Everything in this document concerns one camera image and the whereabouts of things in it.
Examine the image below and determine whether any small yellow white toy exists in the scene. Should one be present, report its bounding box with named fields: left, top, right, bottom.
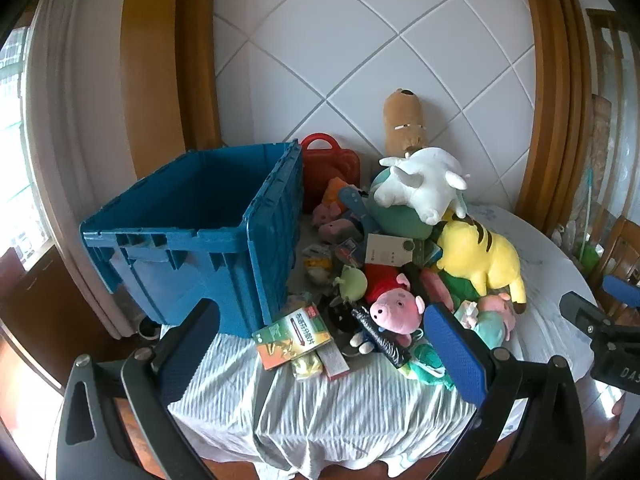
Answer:
left=304, top=244, right=334, bottom=284

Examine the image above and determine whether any dark wooden cabinet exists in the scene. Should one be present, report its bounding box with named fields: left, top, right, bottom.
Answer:
left=0, top=245, right=72, bottom=397

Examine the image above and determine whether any black ribbed brush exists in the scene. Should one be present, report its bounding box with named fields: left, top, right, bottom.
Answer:
left=350, top=305, right=412, bottom=370

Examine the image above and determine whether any wooden chair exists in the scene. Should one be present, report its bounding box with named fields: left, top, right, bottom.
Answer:
left=585, top=7, right=640, bottom=312

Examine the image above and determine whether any small red box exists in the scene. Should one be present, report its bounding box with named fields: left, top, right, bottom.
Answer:
left=317, top=342, right=351, bottom=380

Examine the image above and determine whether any lime green plush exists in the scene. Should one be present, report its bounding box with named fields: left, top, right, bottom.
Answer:
left=334, top=264, right=370, bottom=303

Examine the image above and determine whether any green and orange box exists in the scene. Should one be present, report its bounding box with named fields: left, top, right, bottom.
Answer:
left=251, top=305, right=335, bottom=372

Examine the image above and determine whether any teal round plush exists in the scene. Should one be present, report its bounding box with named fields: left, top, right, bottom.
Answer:
left=367, top=167, right=468, bottom=239

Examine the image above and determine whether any teal green plush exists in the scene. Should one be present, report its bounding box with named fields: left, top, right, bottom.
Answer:
left=400, top=341, right=457, bottom=392

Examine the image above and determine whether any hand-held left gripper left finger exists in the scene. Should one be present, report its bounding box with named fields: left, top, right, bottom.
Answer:
left=47, top=299, right=221, bottom=480

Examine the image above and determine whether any window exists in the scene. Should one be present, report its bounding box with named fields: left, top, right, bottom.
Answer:
left=0, top=25, right=32, bottom=262

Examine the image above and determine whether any green bag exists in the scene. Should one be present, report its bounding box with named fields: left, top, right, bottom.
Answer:
left=579, top=244, right=604, bottom=282

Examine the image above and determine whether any small orange plush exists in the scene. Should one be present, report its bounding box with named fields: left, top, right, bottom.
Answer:
left=322, top=177, right=352, bottom=207

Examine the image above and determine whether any small pink plush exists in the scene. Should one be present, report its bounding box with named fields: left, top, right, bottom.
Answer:
left=312, top=202, right=342, bottom=227
left=320, top=217, right=364, bottom=244

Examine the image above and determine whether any white curtain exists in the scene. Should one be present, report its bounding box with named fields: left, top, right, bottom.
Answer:
left=22, top=0, right=137, bottom=342

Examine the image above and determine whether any blue plastic crate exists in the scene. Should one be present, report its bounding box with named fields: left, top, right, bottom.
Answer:
left=80, top=141, right=305, bottom=338

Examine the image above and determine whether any white flat box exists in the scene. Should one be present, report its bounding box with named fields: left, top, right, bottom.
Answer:
left=363, top=232, right=416, bottom=268

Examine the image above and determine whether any pink pig plush teal outfit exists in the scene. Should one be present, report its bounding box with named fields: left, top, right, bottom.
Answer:
left=467, top=292, right=518, bottom=351

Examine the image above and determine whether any brown plush animal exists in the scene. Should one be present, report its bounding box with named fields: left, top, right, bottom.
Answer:
left=383, top=88, right=430, bottom=158

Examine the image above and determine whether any person's bare foot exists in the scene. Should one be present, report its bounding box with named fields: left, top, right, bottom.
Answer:
left=600, top=394, right=628, bottom=462

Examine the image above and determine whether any white plush cow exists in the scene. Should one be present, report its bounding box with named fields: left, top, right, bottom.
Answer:
left=372, top=147, right=473, bottom=226

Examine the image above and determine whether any yellow snack packet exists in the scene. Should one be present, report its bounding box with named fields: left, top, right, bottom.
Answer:
left=291, top=352, right=324, bottom=383

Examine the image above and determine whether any black plush toy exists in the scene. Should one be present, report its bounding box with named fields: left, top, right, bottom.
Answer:
left=320, top=292, right=373, bottom=357

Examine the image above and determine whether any yellow striped plush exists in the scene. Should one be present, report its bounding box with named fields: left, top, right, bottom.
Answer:
left=436, top=208, right=528, bottom=316

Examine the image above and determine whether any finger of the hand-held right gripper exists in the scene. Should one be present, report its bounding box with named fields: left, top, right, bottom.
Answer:
left=602, top=274, right=640, bottom=309
left=558, top=291, right=617, bottom=335

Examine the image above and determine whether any blue plush toy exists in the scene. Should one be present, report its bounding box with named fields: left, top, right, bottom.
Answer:
left=337, top=185, right=382, bottom=234

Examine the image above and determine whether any small blue card box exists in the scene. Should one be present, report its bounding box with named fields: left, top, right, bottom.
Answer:
left=334, top=237, right=364, bottom=267

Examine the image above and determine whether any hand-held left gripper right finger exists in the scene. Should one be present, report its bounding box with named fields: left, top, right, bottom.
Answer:
left=422, top=303, right=596, bottom=480

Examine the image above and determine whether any wooden door frame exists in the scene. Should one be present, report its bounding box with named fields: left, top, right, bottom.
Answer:
left=515, top=0, right=594, bottom=232
left=120, top=0, right=223, bottom=182

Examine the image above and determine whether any dark green box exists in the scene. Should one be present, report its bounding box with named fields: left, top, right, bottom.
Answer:
left=412, top=237, right=444, bottom=269

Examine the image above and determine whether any pink pig plush red dress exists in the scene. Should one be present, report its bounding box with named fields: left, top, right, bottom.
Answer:
left=362, top=262, right=426, bottom=336

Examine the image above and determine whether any red plastic toy case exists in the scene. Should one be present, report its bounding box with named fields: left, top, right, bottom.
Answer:
left=300, top=133, right=362, bottom=213

